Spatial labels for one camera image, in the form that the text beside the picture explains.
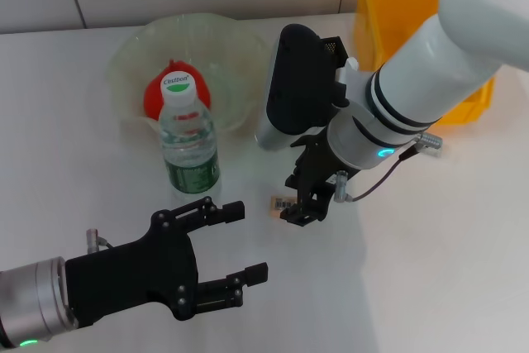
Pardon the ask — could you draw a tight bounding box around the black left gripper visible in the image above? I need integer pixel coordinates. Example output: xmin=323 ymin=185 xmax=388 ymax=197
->
xmin=64 ymin=209 xmax=202 ymax=330

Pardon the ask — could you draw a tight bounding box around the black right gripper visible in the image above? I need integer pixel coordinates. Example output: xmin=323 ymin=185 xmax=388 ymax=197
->
xmin=169 ymin=128 xmax=361 ymax=321

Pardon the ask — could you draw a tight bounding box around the beige eraser with barcode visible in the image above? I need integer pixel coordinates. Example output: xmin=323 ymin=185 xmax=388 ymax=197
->
xmin=269 ymin=194 xmax=297 ymax=219

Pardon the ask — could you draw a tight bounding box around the clear green-label water bottle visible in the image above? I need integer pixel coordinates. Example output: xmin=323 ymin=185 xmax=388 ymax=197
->
xmin=158 ymin=72 xmax=221 ymax=206

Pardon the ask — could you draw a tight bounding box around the orange toy fruit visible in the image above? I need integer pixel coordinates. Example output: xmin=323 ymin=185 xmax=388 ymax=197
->
xmin=143 ymin=59 xmax=212 ymax=121

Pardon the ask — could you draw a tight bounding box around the green glass fruit plate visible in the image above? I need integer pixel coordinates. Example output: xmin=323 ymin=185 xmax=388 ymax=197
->
xmin=107 ymin=13 xmax=277 ymax=135

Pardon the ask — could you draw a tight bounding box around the black mesh pen holder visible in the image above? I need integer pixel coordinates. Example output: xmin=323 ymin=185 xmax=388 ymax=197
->
xmin=318 ymin=36 xmax=349 ymax=69

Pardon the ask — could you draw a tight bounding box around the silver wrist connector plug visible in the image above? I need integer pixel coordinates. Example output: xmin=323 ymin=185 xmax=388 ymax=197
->
xmin=333 ymin=169 xmax=352 ymax=203
xmin=84 ymin=227 xmax=102 ymax=255
xmin=416 ymin=131 xmax=444 ymax=150

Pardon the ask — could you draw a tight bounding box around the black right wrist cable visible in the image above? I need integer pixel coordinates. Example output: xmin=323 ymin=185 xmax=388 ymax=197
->
xmin=346 ymin=144 xmax=419 ymax=203

